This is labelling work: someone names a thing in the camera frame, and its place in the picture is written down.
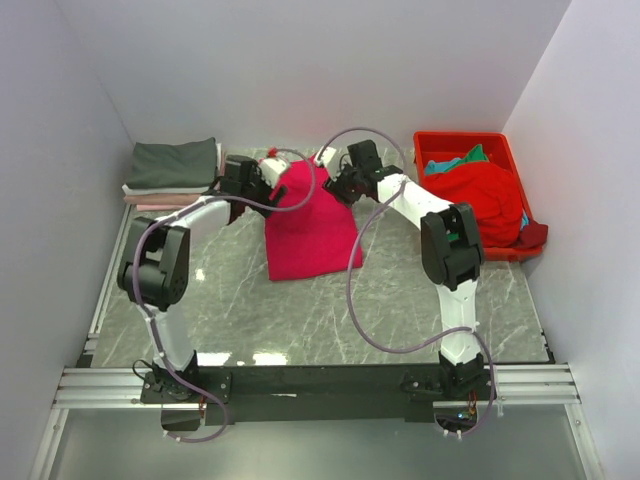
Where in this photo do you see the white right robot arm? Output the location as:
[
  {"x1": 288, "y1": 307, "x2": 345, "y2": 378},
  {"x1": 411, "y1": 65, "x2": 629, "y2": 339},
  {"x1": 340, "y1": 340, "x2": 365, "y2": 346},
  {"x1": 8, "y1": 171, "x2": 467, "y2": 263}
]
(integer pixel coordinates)
[{"x1": 320, "y1": 140, "x2": 489, "y2": 399}]

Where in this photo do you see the dark grey folded shirt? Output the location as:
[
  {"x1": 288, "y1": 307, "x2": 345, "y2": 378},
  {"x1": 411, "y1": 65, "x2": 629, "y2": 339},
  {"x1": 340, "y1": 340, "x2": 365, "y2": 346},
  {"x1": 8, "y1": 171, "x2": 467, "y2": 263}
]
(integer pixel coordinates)
[{"x1": 124, "y1": 137, "x2": 219, "y2": 190}]

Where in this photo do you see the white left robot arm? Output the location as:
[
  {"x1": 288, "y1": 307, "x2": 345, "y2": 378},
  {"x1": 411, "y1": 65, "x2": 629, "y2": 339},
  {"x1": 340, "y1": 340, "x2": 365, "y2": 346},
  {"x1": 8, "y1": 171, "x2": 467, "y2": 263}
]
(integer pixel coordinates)
[{"x1": 117, "y1": 155, "x2": 290, "y2": 402}]

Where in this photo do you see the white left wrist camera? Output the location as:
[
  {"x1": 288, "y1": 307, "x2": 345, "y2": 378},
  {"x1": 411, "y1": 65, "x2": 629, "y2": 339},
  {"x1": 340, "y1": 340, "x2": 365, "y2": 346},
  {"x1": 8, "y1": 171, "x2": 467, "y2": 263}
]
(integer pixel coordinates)
[{"x1": 258, "y1": 148, "x2": 291, "y2": 189}]

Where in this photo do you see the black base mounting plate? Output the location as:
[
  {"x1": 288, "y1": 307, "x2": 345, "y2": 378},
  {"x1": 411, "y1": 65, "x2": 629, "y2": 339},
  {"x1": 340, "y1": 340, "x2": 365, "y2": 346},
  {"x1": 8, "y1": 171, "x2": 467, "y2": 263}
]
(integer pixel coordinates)
[{"x1": 140, "y1": 364, "x2": 494, "y2": 430}]

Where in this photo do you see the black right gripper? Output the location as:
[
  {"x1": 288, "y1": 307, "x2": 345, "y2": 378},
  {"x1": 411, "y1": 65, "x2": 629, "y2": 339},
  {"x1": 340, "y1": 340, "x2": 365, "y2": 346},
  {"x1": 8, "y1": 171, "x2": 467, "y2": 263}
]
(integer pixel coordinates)
[{"x1": 323, "y1": 157, "x2": 363, "y2": 210}]

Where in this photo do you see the maroon garment on bin edge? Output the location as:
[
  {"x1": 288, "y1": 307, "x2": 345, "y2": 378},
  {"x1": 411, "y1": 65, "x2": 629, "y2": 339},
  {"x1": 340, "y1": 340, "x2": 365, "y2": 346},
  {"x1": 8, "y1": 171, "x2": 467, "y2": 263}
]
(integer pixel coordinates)
[{"x1": 512, "y1": 221, "x2": 549, "y2": 250}]

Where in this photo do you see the teal garment in bin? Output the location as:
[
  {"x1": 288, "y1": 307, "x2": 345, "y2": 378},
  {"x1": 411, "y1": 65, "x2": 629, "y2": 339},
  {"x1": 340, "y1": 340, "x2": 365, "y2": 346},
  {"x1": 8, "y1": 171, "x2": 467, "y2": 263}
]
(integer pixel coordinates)
[{"x1": 424, "y1": 157, "x2": 463, "y2": 176}]

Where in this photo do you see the red plastic bin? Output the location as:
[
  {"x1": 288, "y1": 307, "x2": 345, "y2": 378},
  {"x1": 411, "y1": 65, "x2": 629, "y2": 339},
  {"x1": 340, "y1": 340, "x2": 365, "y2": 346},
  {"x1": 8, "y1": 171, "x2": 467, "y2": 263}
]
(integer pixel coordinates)
[{"x1": 414, "y1": 131, "x2": 545, "y2": 262}]

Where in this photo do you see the crimson t shirt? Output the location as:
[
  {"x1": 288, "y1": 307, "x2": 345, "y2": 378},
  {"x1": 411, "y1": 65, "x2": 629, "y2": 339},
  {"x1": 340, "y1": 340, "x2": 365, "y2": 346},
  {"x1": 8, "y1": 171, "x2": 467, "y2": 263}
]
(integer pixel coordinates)
[{"x1": 264, "y1": 161, "x2": 358, "y2": 282}]

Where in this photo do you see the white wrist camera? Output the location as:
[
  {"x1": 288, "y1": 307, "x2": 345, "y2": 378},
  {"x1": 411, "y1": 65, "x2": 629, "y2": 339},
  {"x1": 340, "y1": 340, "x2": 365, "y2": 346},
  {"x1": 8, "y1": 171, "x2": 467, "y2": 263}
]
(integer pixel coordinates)
[
  {"x1": 258, "y1": 148, "x2": 291, "y2": 189},
  {"x1": 313, "y1": 146, "x2": 337, "y2": 169}
]

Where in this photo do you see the pink folded shirt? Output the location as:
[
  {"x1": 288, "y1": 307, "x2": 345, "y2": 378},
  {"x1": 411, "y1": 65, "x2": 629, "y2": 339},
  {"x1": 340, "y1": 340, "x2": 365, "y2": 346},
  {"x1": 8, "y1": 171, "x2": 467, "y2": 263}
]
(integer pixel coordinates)
[{"x1": 136, "y1": 150, "x2": 229, "y2": 212}]

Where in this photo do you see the red t shirt in bin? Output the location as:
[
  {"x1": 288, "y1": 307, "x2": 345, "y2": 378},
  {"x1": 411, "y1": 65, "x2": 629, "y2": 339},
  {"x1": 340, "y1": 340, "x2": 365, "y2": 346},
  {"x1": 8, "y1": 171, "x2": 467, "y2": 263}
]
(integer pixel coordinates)
[{"x1": 424, "y1": 161, "x2": 524, "y2": 248}]

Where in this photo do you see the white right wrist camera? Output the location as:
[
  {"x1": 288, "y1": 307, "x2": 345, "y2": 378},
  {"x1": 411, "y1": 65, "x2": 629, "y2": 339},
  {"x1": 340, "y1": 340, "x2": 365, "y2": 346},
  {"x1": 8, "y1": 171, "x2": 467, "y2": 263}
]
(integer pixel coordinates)
[{"x1": 313, "y1": 146, "x2": 337, "y2": 169}]

